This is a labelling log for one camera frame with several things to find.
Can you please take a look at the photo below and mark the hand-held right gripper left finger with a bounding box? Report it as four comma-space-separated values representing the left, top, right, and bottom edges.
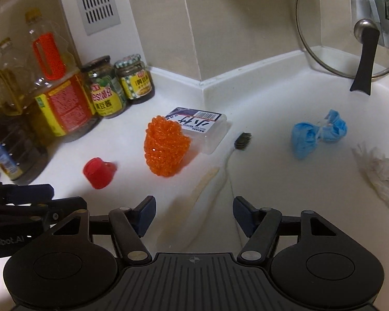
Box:
50, 195, 157, 264

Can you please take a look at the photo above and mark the red bottle cap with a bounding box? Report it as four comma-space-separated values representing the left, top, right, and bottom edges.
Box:
83, 157, 118, 190

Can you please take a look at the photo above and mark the crumpled white tissue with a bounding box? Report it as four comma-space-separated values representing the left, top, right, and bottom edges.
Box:
352, 141, 389, 214

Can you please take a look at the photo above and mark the white toothbrush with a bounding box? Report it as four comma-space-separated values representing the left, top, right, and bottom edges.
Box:
178, 132, 253, 250

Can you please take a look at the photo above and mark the orange bead ball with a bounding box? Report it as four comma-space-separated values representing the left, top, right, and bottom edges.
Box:
145, 115, 191, 178

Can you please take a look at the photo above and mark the small sauce jar checked lid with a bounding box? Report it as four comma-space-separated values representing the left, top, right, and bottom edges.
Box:
114, 54, 155, 105

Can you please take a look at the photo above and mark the blue face mask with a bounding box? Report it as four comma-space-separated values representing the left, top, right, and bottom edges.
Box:
291, 109, 348, 160

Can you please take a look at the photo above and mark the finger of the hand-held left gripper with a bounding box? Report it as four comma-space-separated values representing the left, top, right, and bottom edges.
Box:
0, 183, 54, 205
0, 196, 88, 231

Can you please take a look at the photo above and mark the dark oil bottle blue label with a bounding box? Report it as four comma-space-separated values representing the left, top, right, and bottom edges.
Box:
0, 37, 50, 186

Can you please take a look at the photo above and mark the grey wall vent grille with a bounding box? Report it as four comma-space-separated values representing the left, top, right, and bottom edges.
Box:
71, 0, 121, 36

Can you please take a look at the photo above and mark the glass pot lid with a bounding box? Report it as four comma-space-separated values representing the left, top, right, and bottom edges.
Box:
294, 0, 389, 96

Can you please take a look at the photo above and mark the oil bottle orange handle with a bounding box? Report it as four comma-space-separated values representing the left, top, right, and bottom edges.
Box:
23, 8, 102, 144

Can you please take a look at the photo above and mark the clear plastic floss box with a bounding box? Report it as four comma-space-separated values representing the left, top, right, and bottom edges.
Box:
165, 106, 227, 155

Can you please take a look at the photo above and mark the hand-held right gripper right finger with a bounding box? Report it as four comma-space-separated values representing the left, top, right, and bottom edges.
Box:
233, 196, 338, 264

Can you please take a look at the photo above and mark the large sauce jar yellow label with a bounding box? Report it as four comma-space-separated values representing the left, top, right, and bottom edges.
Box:
81, 56, 128, 119

